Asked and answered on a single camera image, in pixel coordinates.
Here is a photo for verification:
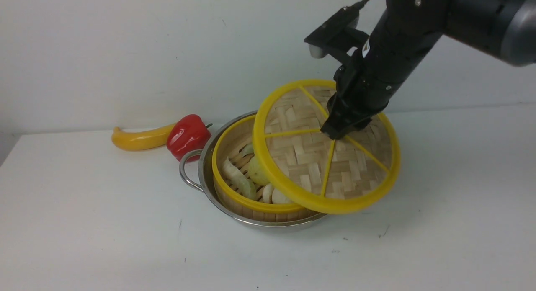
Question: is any stainless steel two-handled pot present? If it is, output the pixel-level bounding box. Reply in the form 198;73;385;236
179;111;327;233

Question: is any green dumpling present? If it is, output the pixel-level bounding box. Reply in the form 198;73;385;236
240;143;254;157
222;159;257;200

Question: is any bamboo steamer lid yellow frame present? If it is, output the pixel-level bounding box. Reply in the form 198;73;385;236
252;79;401;214

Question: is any green dumpling upper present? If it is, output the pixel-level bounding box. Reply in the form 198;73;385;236
222;159;257;200

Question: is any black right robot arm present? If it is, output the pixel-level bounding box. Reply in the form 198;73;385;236
320;0;535;140

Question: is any green dumpling lower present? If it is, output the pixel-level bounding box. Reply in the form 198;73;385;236
240;143;254;157

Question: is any pink white peach bun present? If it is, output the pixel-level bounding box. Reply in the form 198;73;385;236
262;183;275;204

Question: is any red toy bell pepper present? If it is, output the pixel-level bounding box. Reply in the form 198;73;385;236
166;115;212;161

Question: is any yellow toy banana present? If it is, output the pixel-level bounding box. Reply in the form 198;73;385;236
111;124;175;152

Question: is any bamboo steamer basket yellow rim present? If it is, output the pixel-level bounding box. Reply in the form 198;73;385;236
212;115;323;224

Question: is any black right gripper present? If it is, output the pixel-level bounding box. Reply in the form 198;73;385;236
320;0;448;140

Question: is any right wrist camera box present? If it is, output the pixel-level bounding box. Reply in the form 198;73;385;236
304;3;369;65

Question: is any white round bun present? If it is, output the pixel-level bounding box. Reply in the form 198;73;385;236
271;189;293;205

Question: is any pale yellow-green bun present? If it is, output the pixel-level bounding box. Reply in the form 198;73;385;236
247;156;270;186

